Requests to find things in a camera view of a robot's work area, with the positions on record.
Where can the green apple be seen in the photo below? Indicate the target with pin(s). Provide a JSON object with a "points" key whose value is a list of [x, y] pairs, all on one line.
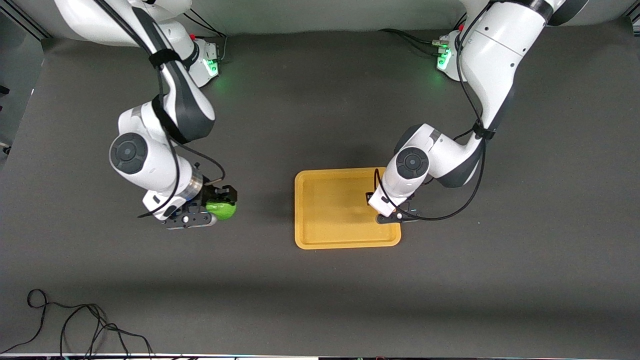
{"points": [[222, 211]]}

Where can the yellow plastic tray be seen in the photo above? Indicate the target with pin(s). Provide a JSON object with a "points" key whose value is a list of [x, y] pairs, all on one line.
{"points": [[330, 215]]}

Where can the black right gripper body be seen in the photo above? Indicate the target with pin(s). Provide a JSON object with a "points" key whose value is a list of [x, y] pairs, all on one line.
{"points": [[214, 194]]}

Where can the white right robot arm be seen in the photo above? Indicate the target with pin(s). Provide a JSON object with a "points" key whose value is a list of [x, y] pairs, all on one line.
{"points": [[145, 160]]}

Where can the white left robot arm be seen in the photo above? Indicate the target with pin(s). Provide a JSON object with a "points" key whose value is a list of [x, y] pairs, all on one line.
{"points": [[492, 55]]}

